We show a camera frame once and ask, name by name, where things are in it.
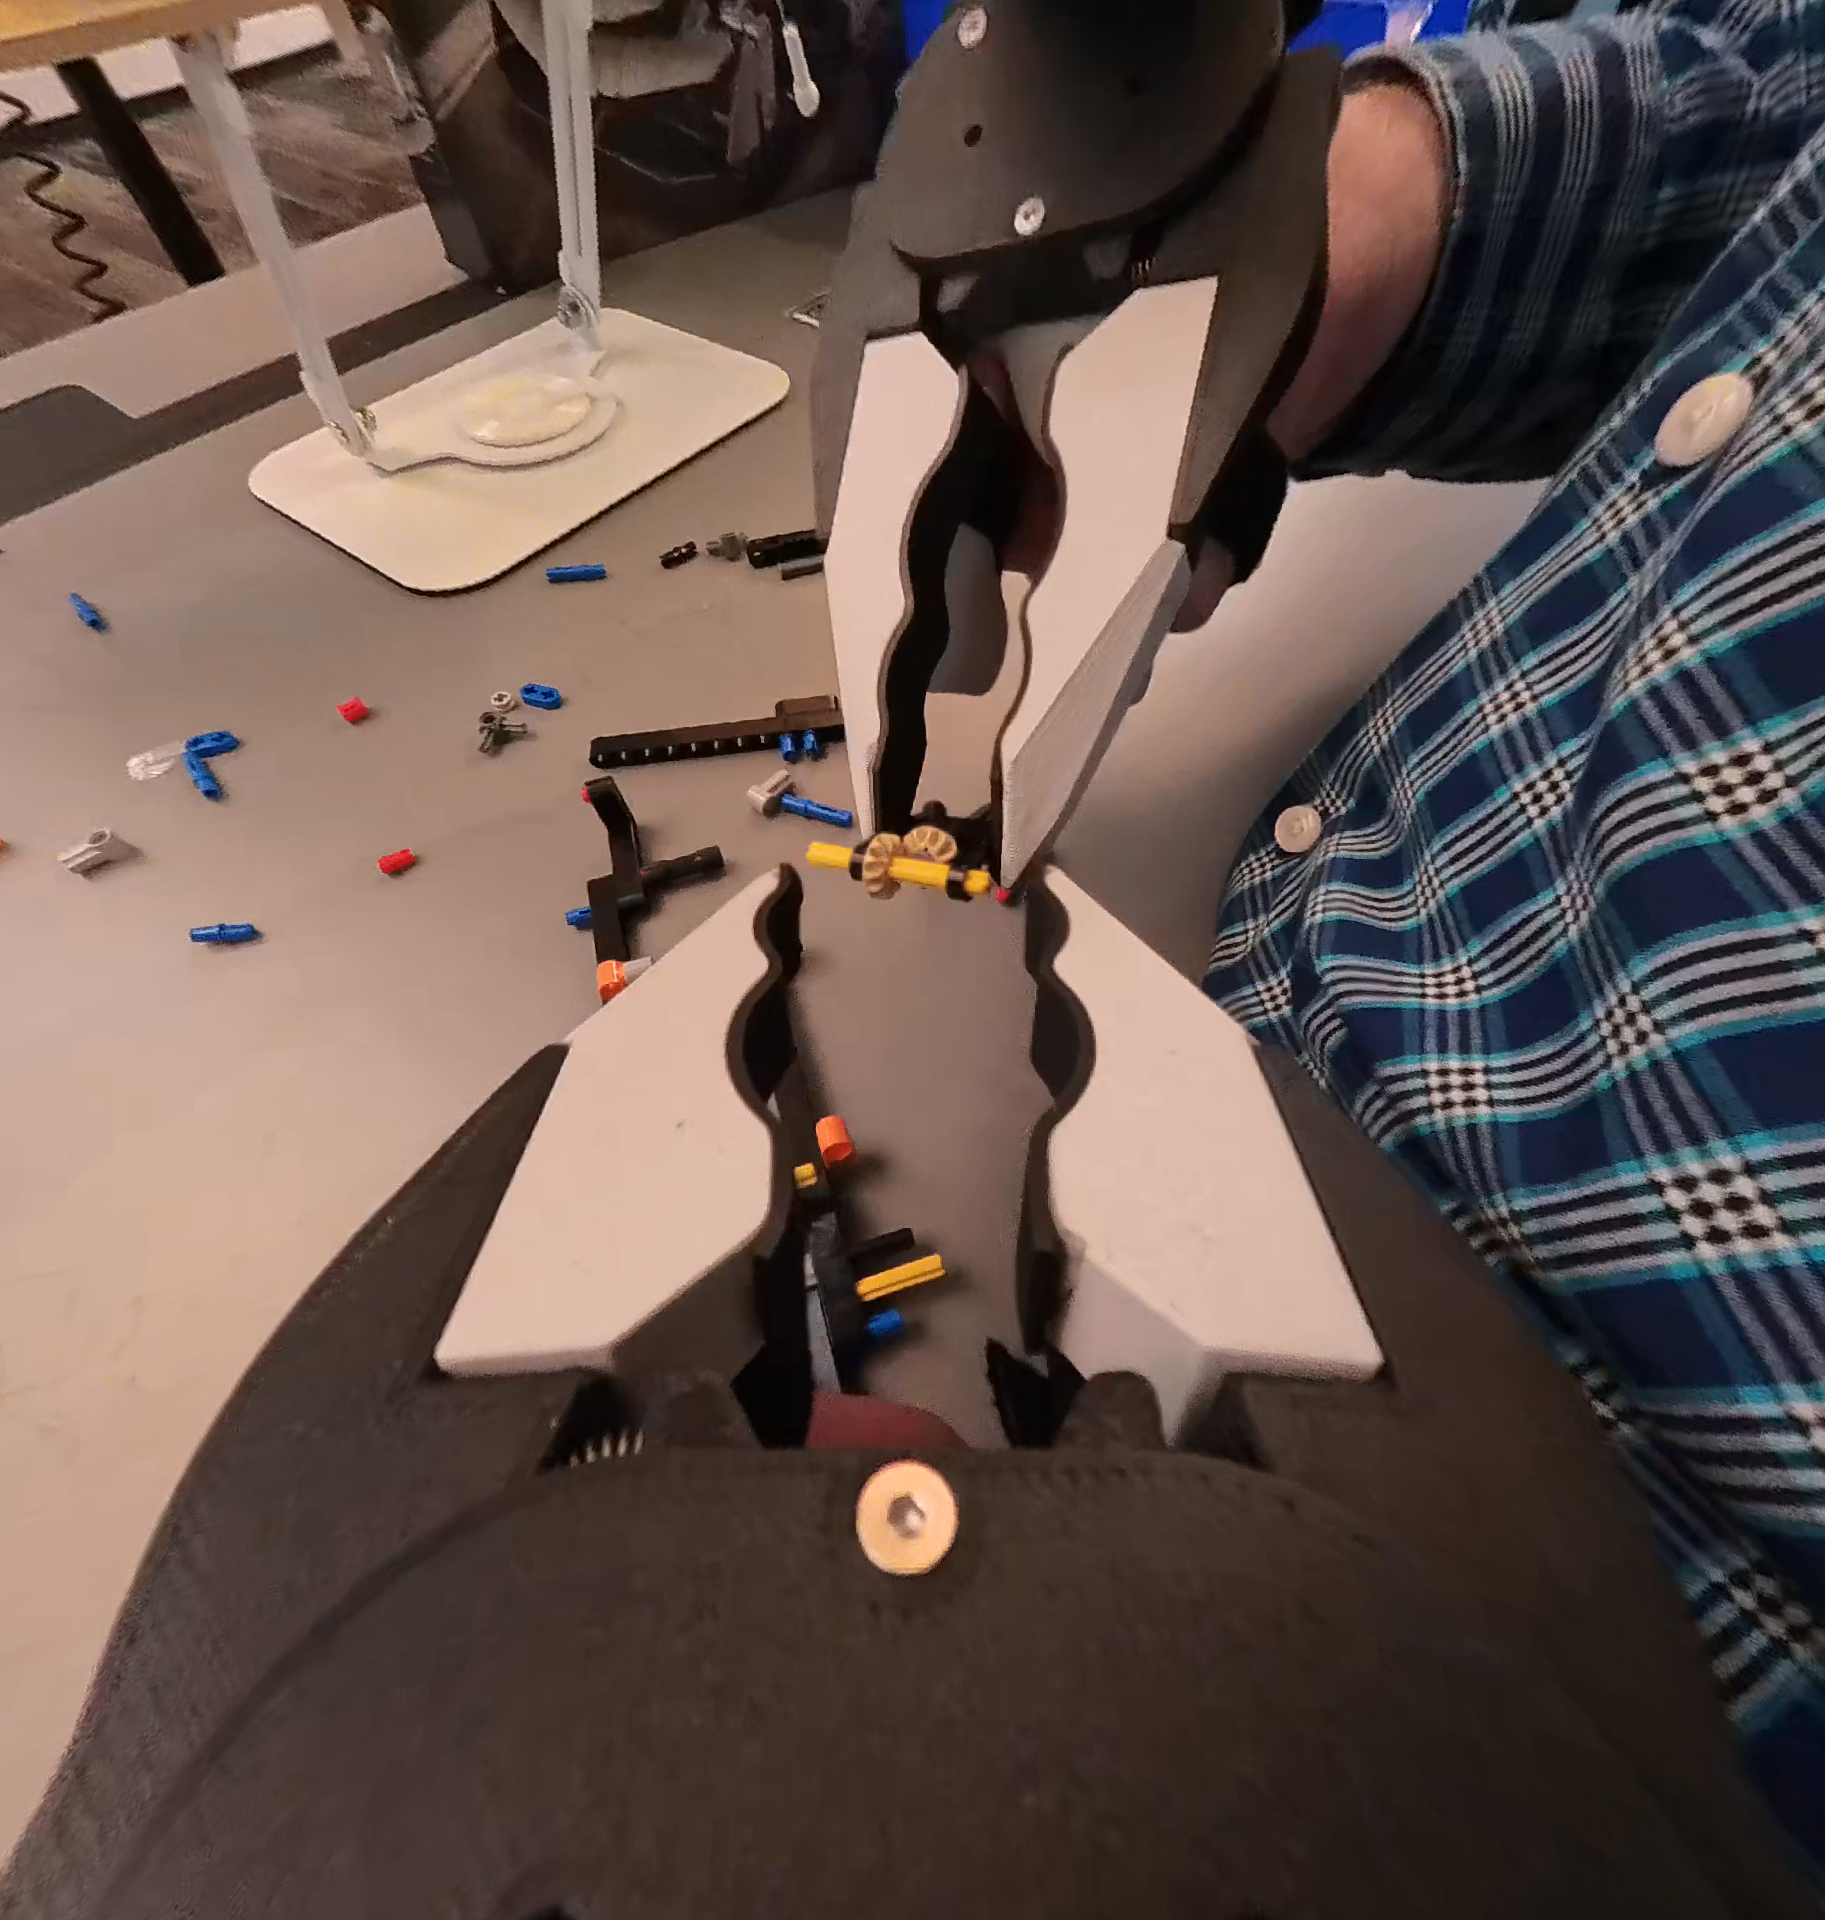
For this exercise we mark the black bag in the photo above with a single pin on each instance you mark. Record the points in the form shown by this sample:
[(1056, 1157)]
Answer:
[(673, 135)]

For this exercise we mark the white tablet stand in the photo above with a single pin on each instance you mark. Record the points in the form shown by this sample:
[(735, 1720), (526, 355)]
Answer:
[(523, 495)]

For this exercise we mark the long black lego beam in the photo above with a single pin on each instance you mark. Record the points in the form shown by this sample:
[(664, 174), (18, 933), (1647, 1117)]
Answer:
[(688, 742)]

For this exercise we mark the clear lego piece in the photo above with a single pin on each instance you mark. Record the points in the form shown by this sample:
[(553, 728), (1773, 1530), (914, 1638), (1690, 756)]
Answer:
[(156, 762)]

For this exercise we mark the yellow axle tan gear assembly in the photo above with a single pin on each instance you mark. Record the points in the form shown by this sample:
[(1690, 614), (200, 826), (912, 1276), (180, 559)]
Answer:
[(829, 857)]

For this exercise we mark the small light grey lego connector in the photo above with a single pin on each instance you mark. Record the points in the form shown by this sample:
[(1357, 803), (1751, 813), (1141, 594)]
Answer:
[(769, 796)]

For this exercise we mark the black lego connector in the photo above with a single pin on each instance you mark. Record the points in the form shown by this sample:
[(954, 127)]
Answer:
[(784, 548)]

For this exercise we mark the light grey lego axle connector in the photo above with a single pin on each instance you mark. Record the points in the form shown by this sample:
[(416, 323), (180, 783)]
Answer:
[(97, 852)]

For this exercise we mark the black table leg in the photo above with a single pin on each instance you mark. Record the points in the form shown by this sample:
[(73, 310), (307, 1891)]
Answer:
[(140, 166)]

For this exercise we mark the black L-shaped lego assembly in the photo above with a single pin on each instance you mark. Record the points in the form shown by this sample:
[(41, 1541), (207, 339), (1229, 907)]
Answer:
[(619, 885)]

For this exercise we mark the grey yellow lego assembly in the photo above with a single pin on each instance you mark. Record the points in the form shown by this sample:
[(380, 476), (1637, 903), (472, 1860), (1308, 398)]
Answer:
[(901, 1278)]

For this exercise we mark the white hanging tag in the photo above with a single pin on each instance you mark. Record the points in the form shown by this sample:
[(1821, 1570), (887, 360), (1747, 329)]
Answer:
[(805, 83)]

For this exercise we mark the blue lego axle pin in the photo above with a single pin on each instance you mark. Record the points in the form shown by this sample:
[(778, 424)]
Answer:
[(819, 813)]

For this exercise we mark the grey orange lego shock absorber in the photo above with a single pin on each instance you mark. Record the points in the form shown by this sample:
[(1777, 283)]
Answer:
[(622, 981)]

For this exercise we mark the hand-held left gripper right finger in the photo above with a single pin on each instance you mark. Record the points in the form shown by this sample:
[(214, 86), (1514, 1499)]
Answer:
[(1213, 1200)]

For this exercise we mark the person's right hand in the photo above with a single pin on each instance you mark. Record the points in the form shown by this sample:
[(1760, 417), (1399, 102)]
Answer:
[(1379, 225)]

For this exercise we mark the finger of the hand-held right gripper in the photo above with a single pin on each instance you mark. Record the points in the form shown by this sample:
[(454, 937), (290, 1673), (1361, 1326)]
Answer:
[(1100, 706), (869, 495)]

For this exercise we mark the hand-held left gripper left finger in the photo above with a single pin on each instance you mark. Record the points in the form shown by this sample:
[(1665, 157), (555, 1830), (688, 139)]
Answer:
[(613, 1200)]

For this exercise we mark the dark grey lego angle connector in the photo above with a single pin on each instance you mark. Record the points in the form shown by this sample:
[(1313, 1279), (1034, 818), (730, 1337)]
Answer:
[(495, 731)]

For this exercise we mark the blue plaid shirt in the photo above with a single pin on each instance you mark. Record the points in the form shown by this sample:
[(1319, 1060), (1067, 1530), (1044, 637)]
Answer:
[(1603, 1050)]

